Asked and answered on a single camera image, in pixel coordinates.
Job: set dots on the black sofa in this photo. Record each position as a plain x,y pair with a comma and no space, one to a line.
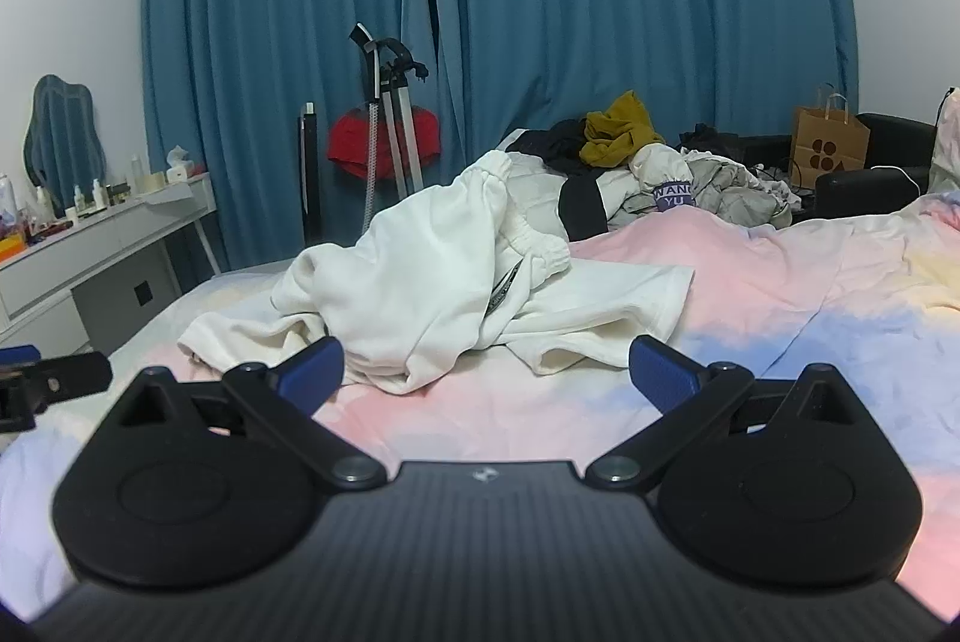
892,143

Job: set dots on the pile of mixed clothes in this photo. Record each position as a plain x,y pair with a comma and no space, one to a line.
660,169

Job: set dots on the black slim floor stand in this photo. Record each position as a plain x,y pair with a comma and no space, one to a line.
309,177

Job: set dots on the white sweatshirt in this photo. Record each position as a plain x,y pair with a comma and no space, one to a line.
405,282

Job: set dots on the small black garment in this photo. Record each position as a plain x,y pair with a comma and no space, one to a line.
709,138

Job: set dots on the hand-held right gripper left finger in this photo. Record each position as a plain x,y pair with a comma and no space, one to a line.
313,370

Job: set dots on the brown paper bag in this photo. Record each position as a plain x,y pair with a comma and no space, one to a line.
829,151

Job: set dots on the orange box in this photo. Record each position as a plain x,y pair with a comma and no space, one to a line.
10,248

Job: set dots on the pastel tie-dye bed sheet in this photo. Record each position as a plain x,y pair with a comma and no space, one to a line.
787,282

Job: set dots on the white t-shirt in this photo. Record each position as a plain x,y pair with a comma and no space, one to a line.
615,304

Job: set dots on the wavy teal frame mirror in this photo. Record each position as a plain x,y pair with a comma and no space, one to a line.
60,132

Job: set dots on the grey crumpled garment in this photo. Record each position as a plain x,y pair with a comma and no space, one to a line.
739,192

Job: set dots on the mustard yellow garment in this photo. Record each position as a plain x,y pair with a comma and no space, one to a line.
619,136

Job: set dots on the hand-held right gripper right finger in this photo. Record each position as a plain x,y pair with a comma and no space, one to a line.
660,373

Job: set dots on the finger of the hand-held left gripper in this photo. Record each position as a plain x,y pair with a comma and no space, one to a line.
75,376

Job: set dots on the white pump bottle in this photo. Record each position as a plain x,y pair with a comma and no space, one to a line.
79,199
98,196

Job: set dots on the white vanity desk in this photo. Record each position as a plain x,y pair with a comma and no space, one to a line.
82,244

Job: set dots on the red cloth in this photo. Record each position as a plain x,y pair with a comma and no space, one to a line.
349,143

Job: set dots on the white tissue box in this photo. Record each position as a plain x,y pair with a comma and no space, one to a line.
180,168

